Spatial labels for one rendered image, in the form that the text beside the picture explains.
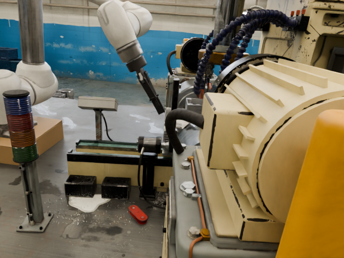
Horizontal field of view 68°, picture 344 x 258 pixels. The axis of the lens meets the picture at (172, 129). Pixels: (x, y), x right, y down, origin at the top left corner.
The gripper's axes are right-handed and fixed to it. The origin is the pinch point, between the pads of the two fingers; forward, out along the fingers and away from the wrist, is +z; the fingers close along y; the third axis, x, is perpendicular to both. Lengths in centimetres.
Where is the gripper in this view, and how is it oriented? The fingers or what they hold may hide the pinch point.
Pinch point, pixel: (158, 105)
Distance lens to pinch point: 104.3
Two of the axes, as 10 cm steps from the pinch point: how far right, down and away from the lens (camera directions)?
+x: -9.0, 4.1, 1.4
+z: 4.4, 8.4, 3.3
